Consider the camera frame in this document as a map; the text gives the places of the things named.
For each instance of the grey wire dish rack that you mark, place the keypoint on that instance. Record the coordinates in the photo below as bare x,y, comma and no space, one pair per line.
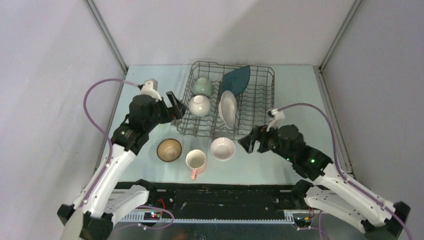
252,104

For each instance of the white ceramic bowl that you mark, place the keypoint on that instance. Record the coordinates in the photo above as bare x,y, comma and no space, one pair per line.
199,106

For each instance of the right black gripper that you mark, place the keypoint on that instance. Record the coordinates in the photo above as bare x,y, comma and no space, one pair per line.
247,142

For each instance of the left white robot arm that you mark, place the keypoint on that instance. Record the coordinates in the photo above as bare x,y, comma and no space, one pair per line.
92,216

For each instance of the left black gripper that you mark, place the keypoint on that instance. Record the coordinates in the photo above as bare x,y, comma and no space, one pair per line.
178,110

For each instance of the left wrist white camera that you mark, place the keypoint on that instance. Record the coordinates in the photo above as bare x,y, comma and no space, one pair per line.
150,88

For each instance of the controller board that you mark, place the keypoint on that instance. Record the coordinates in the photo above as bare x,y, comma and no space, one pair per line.
152,216
303,222

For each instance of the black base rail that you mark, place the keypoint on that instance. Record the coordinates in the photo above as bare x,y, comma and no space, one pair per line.
201,201

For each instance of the left controller board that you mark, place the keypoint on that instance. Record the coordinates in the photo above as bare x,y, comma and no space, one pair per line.
152,216

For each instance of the pink white bowl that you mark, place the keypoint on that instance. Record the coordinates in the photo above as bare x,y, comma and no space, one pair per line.
223,148

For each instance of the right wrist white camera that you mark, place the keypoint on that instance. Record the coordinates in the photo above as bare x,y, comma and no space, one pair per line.
277,117

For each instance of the teal square plate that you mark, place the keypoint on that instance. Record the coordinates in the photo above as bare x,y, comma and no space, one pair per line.
236,81

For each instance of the wrist white camera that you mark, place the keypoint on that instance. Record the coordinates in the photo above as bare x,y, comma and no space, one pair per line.
150,88
277,117

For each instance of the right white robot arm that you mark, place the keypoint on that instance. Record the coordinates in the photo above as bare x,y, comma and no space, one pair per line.
325,188

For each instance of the white scalloped plate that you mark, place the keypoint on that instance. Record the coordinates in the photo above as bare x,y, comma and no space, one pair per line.
227,109

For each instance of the pink mug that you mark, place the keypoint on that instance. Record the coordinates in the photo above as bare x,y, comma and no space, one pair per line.
196,160

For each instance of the brown rimmed tan bowl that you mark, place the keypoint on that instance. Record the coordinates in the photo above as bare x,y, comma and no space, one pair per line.
169,150

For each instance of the right controller board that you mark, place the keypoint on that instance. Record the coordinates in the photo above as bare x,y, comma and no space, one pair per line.
303,222

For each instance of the pale green ceramic bowl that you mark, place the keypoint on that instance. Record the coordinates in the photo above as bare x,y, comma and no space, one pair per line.
202,86

